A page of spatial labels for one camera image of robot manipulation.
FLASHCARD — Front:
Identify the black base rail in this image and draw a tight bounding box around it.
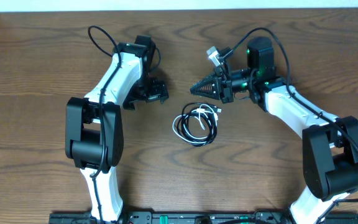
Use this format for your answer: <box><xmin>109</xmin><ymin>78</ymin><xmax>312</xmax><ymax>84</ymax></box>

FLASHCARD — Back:
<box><xmin>48</xmin><ymin>211</ymin><xmax>358</xmax><ymax>224</ymax></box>

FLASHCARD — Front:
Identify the right camera cable black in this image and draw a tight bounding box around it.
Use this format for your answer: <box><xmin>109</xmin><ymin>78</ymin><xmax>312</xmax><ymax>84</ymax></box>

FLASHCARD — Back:
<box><xmin>222</xmin><ymin>27</ymin><xmax>358</xmax><ymax>224</ymax></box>

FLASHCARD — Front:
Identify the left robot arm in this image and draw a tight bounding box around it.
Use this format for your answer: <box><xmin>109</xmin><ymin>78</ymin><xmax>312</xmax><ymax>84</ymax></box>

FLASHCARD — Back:
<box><xmin>65</xmin><ymin>35</ymin><xmax>169</xmax><ymax>223</ymax></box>

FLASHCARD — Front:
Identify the left camera cable black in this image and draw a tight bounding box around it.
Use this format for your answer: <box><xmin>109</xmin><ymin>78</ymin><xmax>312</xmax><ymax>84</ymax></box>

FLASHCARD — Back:
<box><xmin>88</xmin><ymin>25</ymin><xmax>122</xmax><ymax>223</ymax></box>

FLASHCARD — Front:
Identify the white usb cable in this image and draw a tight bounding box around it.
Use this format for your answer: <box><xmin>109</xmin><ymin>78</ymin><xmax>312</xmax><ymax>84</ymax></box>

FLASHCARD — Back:
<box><xmin>172</xmin><ymin>104</ymin><xmax>219</xmax><ymax>146</ymax></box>

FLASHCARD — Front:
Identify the camera cable black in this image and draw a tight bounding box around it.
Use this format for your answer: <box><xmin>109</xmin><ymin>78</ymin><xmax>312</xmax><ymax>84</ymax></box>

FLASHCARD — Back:
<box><xmin>222</xmin><ymin>27</ymin><xmax>358</xmax><ymax>224</ymax></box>
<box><xmin>88</xmin><ymin>25</ymin><xmax>122</xmax><ymax>223</ymax></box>

